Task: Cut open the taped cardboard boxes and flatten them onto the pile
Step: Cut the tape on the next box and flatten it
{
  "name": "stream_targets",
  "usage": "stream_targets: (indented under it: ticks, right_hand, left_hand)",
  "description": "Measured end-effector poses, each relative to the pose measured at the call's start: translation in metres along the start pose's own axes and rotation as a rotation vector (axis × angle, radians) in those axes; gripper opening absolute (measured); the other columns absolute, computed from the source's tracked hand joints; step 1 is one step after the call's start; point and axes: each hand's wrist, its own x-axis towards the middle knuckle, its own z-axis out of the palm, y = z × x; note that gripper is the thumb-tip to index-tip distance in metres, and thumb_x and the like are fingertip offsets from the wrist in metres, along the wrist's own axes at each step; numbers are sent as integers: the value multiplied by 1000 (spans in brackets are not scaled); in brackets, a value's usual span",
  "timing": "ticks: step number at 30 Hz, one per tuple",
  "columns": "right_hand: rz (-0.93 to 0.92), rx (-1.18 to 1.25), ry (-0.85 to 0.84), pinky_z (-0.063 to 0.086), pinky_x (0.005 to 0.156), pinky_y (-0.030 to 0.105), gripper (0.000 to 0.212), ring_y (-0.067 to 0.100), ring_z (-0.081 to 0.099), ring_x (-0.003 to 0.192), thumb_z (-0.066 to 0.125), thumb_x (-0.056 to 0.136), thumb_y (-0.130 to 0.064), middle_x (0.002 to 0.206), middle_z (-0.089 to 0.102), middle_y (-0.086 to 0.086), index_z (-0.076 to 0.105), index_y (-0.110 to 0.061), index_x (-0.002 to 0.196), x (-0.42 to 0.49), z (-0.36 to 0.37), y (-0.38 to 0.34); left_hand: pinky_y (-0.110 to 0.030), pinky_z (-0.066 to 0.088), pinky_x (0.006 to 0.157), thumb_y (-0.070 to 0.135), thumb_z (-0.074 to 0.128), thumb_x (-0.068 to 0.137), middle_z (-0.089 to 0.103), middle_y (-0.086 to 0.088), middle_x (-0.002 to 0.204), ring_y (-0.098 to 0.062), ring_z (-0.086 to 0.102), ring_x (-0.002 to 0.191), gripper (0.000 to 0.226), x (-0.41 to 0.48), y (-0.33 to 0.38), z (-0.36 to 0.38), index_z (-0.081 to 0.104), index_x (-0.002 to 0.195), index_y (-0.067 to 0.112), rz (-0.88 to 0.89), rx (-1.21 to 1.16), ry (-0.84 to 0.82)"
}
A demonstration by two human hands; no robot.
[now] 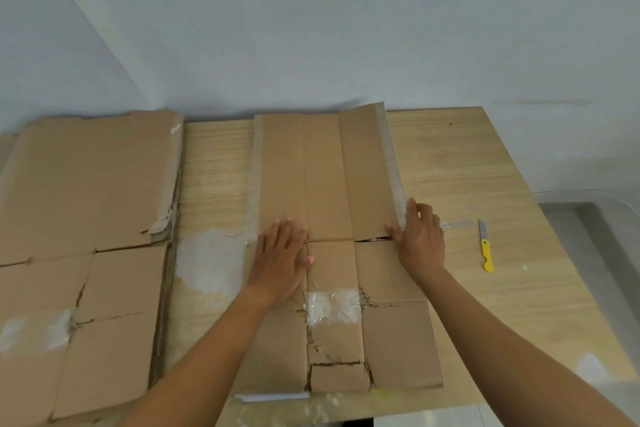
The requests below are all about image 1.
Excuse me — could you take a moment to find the person's right hand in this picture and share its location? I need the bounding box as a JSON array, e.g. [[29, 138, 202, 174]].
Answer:
[[383, 197, 447, 285]]

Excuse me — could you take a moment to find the person's left hand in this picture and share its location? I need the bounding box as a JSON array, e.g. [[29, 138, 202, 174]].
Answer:
[[247, 218, 316, 305]]

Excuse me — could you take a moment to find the yellow utility knife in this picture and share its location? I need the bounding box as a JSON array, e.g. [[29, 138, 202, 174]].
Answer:
[[477, 219, 496, 274]]

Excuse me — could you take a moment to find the person's right forearm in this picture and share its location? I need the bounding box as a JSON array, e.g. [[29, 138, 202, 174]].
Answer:
[[417, 269, 636, 427]]

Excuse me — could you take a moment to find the person's left forearm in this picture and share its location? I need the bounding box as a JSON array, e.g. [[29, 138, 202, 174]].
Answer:
[[117, 286, 281, 427]]

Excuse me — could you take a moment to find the light wooden table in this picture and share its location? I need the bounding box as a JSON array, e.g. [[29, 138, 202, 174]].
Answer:
[[162, 106, 639, 427]]

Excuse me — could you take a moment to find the white cable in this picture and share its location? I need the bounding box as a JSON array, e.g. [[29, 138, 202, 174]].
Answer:
[[532, 189, 640, 222]]

